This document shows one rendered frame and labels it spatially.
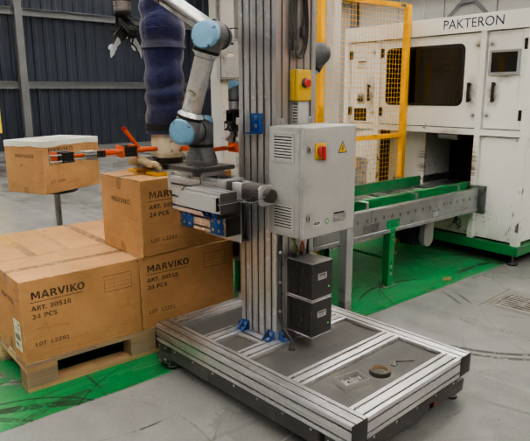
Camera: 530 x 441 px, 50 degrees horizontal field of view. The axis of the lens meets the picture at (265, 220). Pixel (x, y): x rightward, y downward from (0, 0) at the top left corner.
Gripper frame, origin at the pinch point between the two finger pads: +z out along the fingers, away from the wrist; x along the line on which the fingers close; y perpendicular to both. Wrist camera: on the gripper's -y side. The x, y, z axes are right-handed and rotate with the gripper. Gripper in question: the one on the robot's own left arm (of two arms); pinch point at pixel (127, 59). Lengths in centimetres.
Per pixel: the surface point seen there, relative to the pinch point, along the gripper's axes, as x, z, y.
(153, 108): -30.3, 23.2, 28.4
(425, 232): -243, 120, -10
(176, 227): -31, 85, 12
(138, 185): -10, 60, 12
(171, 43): -37.8, -9.8, 20.0
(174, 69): -39.2, 3.2, 20.7
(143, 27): -28.1, -17.7, 30.5
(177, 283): -30, 116, 13
